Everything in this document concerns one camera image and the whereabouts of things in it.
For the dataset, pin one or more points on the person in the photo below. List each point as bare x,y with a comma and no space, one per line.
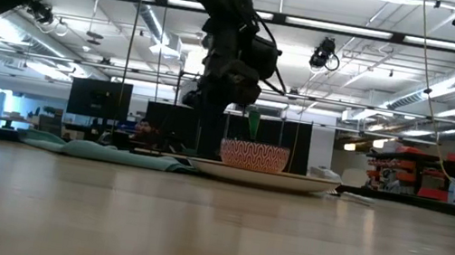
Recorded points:
145,129

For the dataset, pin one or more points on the shelf with red bins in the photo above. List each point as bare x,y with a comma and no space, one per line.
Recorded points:
434,178

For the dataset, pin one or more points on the black ceiling camera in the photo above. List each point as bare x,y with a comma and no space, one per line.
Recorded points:
322,53
40,12

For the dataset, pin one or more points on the red patterned bowl blue inside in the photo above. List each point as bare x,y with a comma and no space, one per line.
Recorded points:
252,156

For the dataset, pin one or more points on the round yellow plate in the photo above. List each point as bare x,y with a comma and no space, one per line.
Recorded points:
265,179

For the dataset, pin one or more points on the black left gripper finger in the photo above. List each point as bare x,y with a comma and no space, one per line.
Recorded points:
212,129

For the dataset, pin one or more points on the black partition panel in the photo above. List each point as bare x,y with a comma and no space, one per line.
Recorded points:
294,142

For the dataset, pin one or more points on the silver metal fork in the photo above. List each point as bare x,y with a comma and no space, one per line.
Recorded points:
358,198

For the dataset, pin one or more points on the teal cloth napkin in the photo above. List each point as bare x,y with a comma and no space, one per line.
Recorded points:
113,155

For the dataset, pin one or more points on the black computer monitor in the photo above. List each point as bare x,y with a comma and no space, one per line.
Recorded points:
99,98

